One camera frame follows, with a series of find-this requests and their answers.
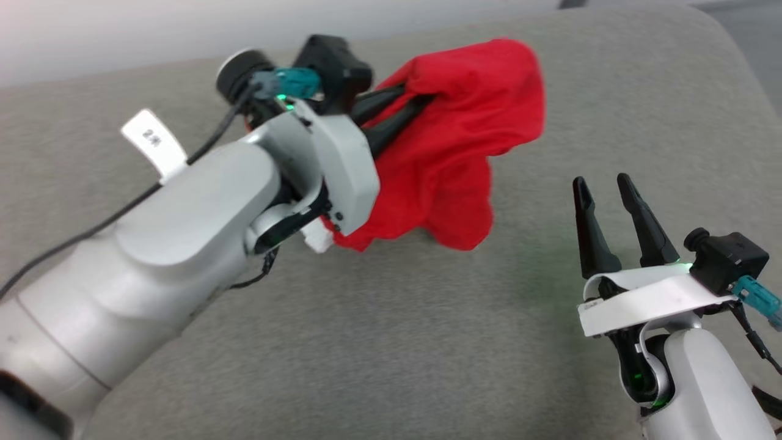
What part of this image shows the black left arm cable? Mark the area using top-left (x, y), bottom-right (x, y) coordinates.
top-left (0, 86), bottom-right (265, 301)

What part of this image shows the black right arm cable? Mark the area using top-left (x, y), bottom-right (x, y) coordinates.
top-left (729, 302), bottom-right (782, 422)

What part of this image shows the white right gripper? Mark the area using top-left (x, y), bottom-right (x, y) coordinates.
top-left (572, 173), bottom-right (740, 407)

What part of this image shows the teal left cable connector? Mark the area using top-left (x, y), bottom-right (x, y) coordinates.
top-left (252, 67), bottom-right (322, 100)

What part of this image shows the black cylinder with white rim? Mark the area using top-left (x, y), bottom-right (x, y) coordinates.
top-left (215, 49), bottom-right (277, 103)

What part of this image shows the teal cable connector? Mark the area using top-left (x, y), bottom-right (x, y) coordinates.
top-left (731, 275), bottom-right (782, 332)
top-left (252, 67), bottom-right (322, 100)

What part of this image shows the white cable label tag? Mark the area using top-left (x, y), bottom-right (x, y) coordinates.
top-left (121, 109), bottom-right (189, 185)

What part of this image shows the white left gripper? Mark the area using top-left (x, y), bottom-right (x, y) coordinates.
top-left (244, 86), bottom-right (436, 254)

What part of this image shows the teal right cable connector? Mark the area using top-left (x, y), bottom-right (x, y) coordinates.
top-left (731, 275), bottom-right (782, 332)

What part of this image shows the red and white jersey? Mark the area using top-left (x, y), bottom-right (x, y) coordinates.
top-left (302, 38), bottom-right (546, 253)

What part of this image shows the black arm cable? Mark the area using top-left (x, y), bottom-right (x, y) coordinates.
top-left (0, 86), bottom-right (265, 301)
top-left (729, 302), bottom-right (782, 422)

